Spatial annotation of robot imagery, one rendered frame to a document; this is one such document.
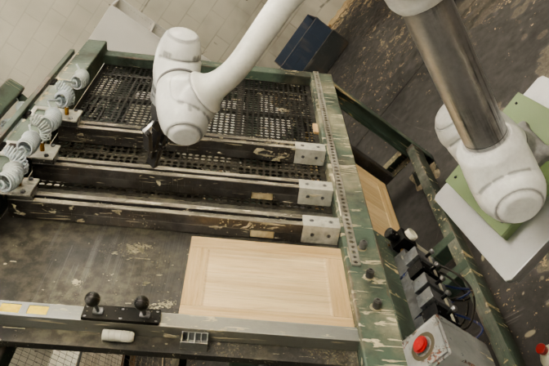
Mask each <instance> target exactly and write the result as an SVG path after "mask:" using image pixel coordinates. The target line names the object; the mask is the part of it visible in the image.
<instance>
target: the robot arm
mask: <svg viewBox="0 0 549 366"><path fill-rule="evenodd" d="M303 1H305V0H268V1H267V2H266V4H265V6H264V7H263V8H262V9H261V11H260V13H259V14H258V16H257V18H256V19H255V20H254V21H253V23H252V25H251V26H250V28H249V29H248V31H247V32H246V33H245V35H244V36H243V38H242V40H241V41H240V43H239V44H238V46H237V47H236V48H235V49H234V51H233V53H232V54H231V55H230V57H229V58H228V59H227V60H226V61H225V62H224V63H223V64H222V65H221V66H219V67H218V68H216V69H214V70H213V71H212V72H209V73H206V74H202V73H200V72H201V64H202V63H201V61H200V60H201V55H202V51H201V43H200V39H199V36H198V35H197V34H196V33H195V32H194V31H192V30H190V29H187V28H183V27H174V28H170V29H168V30H167V31H166V32H165V34H164V35H163V36H162V38H161V40H160V42H159V44H158V47H157V50H156V53H155V57H154V65H153V79H154V80H153V82H152V88H151V93H150V100H151V106H150V113H151V118H150V120H149V125H147V126H146V127H144V126H143V127H141V131H142V134H143V146H144V149H145V150H147V151H148V152H149V153H148V158H147V163H148V164H149V165H150V166H151V167H152V168H156V167H157V166H158V162H159V159H160V155H161V153H162V150H165V149H166V147H165V145H166V144H167V145H168V144H169V143H170V141H173V142H174V143H176V144H178V145H192V144H195V143H197V142H199V141H201V139H202V138H203V137H204V135H205V133H206V132H207V130H208V124H209V123H210V122H211V121H212V118H213V117H214V116H215V114H216V113H217V112H218V111H220V109H221V101H222V100H223V98H224V97H225V96H226V95H227V94H229V93H230V92H231V91H232V90H233V89H234V88H235V87H237V86H238V85H239V84H240V83H241V82H242V81H243V79H244V78H245V77H246V76H247V75H248V73H249V72H250V71H251V70H252V68H253V67H254V65H255V64H256V63H257V62H258V61H259V59H260V58H261V56H262V55H263V53H264V52H265V51H266V49H267V47H268V46H269V45H270V44H271V43H272V41H273V40H274V38H275V37H276V35H277V34H278V33H279V31H280V30H281V29H282V28H283V26H284V25H285V23H286V22H287V20H288V19H289V17H290V16H291V15H292V13H293V12H294V11H295V10H296V9H297V8H298V7H299V6H300V4H301V3H302V2H303ZM384 1H385V2H386V5H387V6H388V7H389V8H390V9H391V10H392V11H393V12H394V13H396V14H398V15H400V16H403V18H404V22H405V24H406V25H407V27H408V30H409V32H410V33H411V35H412V37H413V41H414V42H415V44H416V46H417V49H418V50H419V52H420V54H421V56H422V59H423V61H424V63H425V65H426V67H427V69H428V71H429V73H430V75H431V78H432V80H433V82H434V84H435V86H436V88H437V90H438V92H439V94H440V97H441V99H442V101H443V102H444V104H443V105H442V107H441V108H440V110H439V111H438V113H437V115H436V117H435V131H436V134H437V136H438V138H439V140H440V143H441V144H442V145H443V146H444V147H445V148H447V149H448V151H449V153H450V154H451V155H452V156H453V157H454V158H455V160H456V161H457V163H458V164H459V165H460V167H461V169H462V173H463V175H464V177H465V179H466V183H467V184H468V186H469V188H470V190H471V192H472V194H473V196H474V198H475V201H476V202H477V203H478V205H479V206H480V208H481V209H482V210H483V211H484V212H485V213H487V214H488V215H489V216H491V217H492V218H494V219H495V220H498V221H500V222H503V223H521V222H524V221H527V220H530V219H531V218H533V217H534V216H536V215H537V214H538V212H539V211H540V210H541V209H542V207H543V205H544V203H545V200H546V195H547V183H546V179H545V177H544V175H543V174H542V171H541V169H540V167H541V166H542V165H543V164H544V163H545V162H547V161H548V160H549V145H546V144H545V143H544V142H543V141H542V140H541V139H540V138H539V137H538V136H537V135H536V134H535V133H534V132H533V131H532V130H531V129H530V126H529V124H528V123H527V122H525V121H522V122H520V123H518V124H516V123H515V122H514V121H513V120H512V119H511V118H509V117H508V116H507V115H506V114H504V113H503V112H502V111H501V110H500V109H499V108H498V104H497V102H496V101H495V98H494V96H493V93H492V91H491V88H490V86H489V83H488V81H487V78H486V77H485V74H484V71H483V69H482V67H481V65H480V62H479V59H478V57H477V55H476V53H475V49H474V47H473V46H472V43H471V40H470V38H469V36H468V33H467V31H466V28H465V26H464V24H463V22H462V18H461V16H460V14H459V12H458V9H457V7H456V4H455V2H454V0H384ZM151 129H152V130H151Z"/></svg>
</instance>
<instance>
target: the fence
mask: <svg viewBox="0 0 549 366"><path fill-rule="evenodd" d="M2 303H7V304H17V305H22V306H21V308H20V310H19V312H18V313H15V312H4V311H0V325H4V326H16V327H27V328H49V329H59V330H71V331H82V332H94V333H102V331H103V329H109V330H110V329H115V330H126V331H132V332H134V333H135V335H137V336H148V337H170V338H181V332H182V331H186V332H197V333H208V340H209V341H225V342H237V343H247V344H259V345H270V346H291V347H303V348H314V349H325V350H347V351H357V350H358V346H359V334H358V329H357V328H353V327H342V326H332V325H321V324H300V323H289V322H279V321H268V320H257V319H236V318H226V317H215V316H204V315H183V314H173V313H161V317H160V321H159V325H158V326H156V325H145V324H124V323H113V322H102V321H91V320H81V314H82V312H83V308H84V306H66V305H55V304H44V303H33V302H22V301H2V300H0V307H1V305H2ZM29 306H49V309H48V311H47V314H46V315H36V314H26V312H27V310H28V308H29Z"/></svg>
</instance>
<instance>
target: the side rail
mask: <svg viewBox="0 0 549 366"><path fill-rule="evenodd" d="M154 57H155V56H154V55H146V54H138V53H131V52H123V51H107V52H106V54H105V64H107V65H121V66H129V67H137V68H145V69H152V68H153V65H154ZM201 63H202V64H201V72H200V73H202V74H206V73H209V72H212V71H213V70H214V69H216V68H218V67H219V66H221V65H222V64H223V63H221V62H214V61H206V60H201ZM244 79H252V80H260V81H268V82H276V83H291V84H298V85H307V86H309V84H310V79H311V76H310V72H305V71H297V70H290V69H275V68H267V67H259V66H254V67H253V68H252V70H251V71H250V72H249V73H248V75H247V76H246V77H245V78H244Z"/></svg>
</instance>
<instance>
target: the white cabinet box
mask: <svg viewBox="0 0 549 366"><path fill-rule="evenodd" d="M166 31H167V30H166V29H165V28H163V27H162V26H160V25H159V24H157V23H156V22H154V21H153V20H151V19H150V18H149V17H148V16H146V15H144V14H143V13H141V12H140V11H138V10H137V9H136V8H135V7H133V6H132V5H130V4H129V3H127V2H125V1H124V0H115V1H114V2H113V3H112V4H111V5H110V6H109V8H108V10H107V11H106V13H105V14H104V16H103V17H102V19H101V20H100V22H99V24H98V25H97V26H96V28H95V29H94V31H93V33H92V34H91V36H90V38H89V39H92V40H101V41H106V42H107V50H108V51H123V52H131V53H138V54H146V55H154V56H155V53H156V50H157V47H158V44H159V42H160V40H161V38H162V36H163V35H164V34H165V32H166ZM201 60H206V61H210V60H209V59H208V58H206V57H205V56H203V55H201Z"/></svg>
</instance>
